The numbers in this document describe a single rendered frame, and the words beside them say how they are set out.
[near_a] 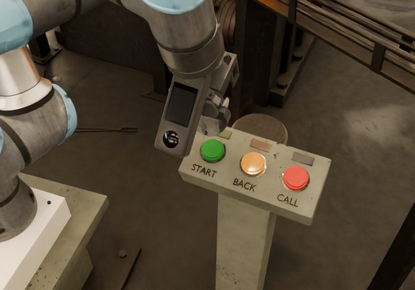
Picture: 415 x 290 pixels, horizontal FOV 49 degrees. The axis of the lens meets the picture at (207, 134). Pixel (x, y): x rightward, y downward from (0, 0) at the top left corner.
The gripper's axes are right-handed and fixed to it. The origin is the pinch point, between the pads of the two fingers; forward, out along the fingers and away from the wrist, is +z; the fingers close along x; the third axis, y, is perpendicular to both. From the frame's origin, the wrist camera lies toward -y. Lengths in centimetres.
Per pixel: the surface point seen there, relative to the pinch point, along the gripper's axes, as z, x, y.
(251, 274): 33.6, -10.7, -13.5
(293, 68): 91, 9, 76
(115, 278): 59, 26, -25
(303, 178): 5.6, -16.2, 0.2
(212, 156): 5.6, -0.6, -1.3
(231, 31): 36, 18, 47
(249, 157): 5.6, -6.7, 0.6
